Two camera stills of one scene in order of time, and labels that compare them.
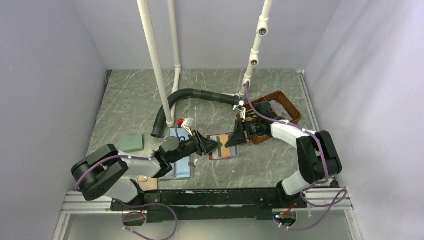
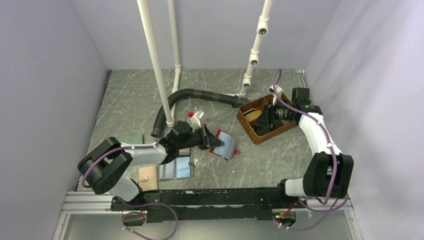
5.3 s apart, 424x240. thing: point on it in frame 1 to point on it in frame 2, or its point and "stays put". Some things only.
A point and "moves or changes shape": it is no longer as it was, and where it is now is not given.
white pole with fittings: (262, 23) stays put
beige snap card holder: (147, 183) stays put
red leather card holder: (223, 152) moves or changes shape
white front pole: (144, 9) stays put
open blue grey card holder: (182, 169) stays put
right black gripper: (238, 137) to (268, 116)
